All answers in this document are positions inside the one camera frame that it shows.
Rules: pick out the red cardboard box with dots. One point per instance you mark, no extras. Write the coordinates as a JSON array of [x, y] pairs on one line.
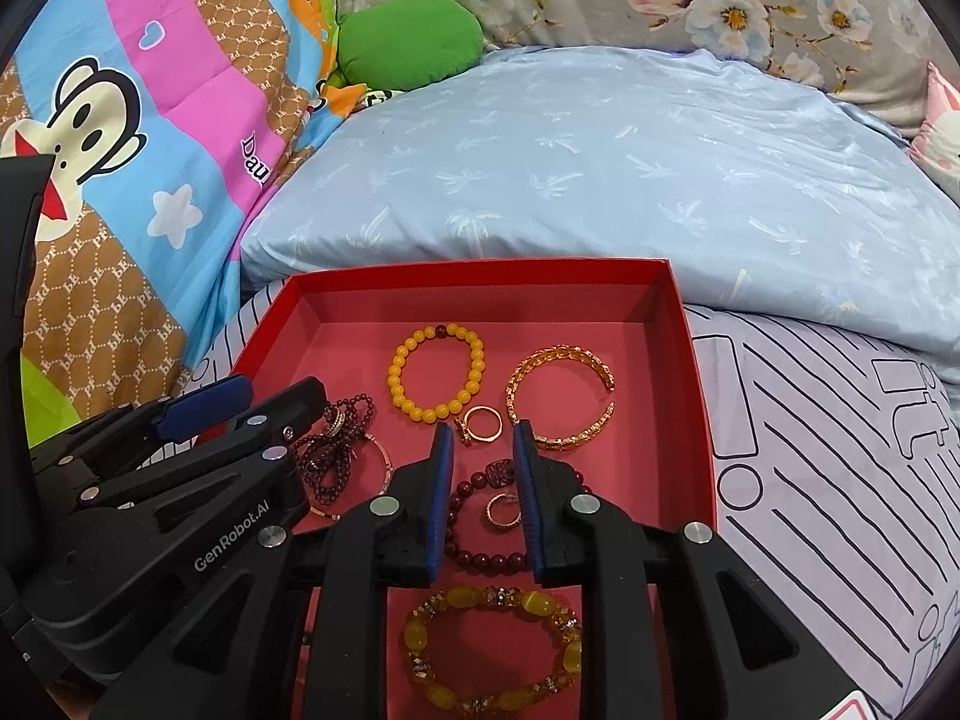
[[637, 420]]

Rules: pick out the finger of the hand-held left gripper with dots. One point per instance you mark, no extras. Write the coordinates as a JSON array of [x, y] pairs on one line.
[[225, 480], [202, 397]]

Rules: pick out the garnet small bead strand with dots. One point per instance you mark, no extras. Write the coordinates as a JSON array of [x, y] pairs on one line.
[[330, 465]]

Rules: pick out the colourful cartoon blanket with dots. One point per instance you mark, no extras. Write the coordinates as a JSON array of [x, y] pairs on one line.
[[187, 90]]

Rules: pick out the thin gold bangle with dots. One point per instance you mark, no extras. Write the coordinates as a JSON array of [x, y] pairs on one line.
[[387, 461]]

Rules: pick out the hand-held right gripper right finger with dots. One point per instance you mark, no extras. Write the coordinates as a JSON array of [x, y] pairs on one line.
[[529, 495]]

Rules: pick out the green plush pillow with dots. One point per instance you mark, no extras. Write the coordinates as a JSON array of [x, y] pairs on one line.
[[412, 37]]

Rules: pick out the light blue pillow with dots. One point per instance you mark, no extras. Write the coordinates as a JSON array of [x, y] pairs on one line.
[[600, 165]]

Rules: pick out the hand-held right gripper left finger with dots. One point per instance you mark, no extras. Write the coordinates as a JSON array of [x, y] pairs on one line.
[[442, 495]]

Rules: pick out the pink cat face pillow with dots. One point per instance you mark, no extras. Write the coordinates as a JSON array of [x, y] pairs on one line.
[[941, 135]]

